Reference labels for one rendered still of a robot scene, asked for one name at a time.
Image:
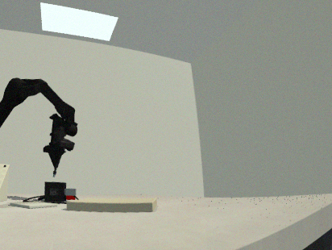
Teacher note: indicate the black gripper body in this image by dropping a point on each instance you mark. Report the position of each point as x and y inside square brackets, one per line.
[57, 141]

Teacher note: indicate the red block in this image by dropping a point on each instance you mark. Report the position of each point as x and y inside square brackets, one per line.
[70, 197]

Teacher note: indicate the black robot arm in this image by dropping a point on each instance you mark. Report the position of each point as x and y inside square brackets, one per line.
[19, 89]

